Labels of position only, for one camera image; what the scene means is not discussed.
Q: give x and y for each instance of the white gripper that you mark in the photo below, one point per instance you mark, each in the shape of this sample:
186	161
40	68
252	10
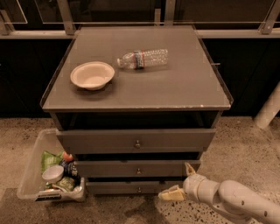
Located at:
191	186

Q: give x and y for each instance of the grey drawer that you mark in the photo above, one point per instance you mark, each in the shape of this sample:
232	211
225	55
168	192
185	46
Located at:
134	168
111	141
137	187

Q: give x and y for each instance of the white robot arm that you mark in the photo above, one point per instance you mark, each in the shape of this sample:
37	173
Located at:
239	178

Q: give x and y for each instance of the grey top drawer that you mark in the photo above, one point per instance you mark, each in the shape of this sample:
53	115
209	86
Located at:
111	141

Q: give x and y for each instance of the grey drawer cabinet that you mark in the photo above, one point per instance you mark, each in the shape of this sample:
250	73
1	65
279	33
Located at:
187	93

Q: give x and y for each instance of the grey bottom drawer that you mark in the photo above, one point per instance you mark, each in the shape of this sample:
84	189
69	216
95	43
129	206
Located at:
137	187

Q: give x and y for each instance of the dark blue snack bag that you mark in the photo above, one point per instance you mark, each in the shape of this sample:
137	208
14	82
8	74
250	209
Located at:
69	169

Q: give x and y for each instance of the small green snack packet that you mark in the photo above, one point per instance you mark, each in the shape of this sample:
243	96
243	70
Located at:
66	184

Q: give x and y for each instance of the small white cup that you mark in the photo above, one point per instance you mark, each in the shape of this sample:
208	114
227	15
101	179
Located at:
53	174

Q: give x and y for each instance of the clear plastic water bottle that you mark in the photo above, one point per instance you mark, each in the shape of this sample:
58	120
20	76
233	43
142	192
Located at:
140	59

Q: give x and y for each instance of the green chip bag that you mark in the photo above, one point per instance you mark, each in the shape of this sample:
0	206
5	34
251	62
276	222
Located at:
48	159

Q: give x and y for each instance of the white paper bowl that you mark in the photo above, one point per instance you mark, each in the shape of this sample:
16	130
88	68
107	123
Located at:
92	75

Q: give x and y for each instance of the clear plastic storage bin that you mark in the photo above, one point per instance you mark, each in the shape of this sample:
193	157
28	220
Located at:
32	186

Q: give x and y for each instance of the metal railing frame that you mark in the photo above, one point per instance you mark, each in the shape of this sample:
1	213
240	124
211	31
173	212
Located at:
205	17

